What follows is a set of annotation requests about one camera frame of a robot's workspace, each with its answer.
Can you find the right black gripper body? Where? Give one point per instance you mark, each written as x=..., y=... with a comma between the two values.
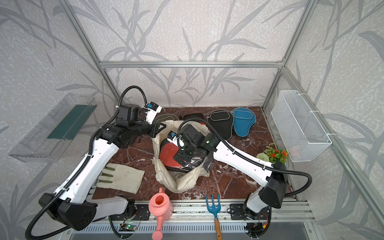
x=185, y=154

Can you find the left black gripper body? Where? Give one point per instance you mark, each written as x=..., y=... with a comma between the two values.
x=142, y=128

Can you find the clear case red paddles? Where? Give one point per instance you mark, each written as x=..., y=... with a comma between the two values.
x=168, y=151

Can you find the red black ping pong set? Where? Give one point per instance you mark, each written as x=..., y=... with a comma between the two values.
x=198, y=116

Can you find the olive green paddle case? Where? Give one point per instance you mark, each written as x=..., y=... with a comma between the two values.
x=166, y=118

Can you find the beige canvas tote bag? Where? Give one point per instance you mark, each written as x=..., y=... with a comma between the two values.
x=173, y=181

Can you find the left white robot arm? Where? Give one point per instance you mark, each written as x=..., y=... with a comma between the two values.
x=68, y=205

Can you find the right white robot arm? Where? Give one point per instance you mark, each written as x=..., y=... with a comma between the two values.
x=272, y=178

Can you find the beige gardening glove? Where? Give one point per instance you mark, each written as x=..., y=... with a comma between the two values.
x=120, y=177

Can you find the blue hand rake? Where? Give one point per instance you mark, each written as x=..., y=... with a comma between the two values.
x=215, y=209

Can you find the pink watering can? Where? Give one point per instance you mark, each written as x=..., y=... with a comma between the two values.
x=161, y=207

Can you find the potted flower plant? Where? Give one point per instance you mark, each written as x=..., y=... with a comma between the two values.
x=273, y=155

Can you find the clear plastic shelf tray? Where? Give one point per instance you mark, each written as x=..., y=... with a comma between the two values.
x=48, y=140

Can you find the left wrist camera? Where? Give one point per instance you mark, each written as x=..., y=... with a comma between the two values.
x=151, y=110

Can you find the white wire basket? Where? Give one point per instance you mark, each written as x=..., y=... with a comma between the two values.
x=303, y=135

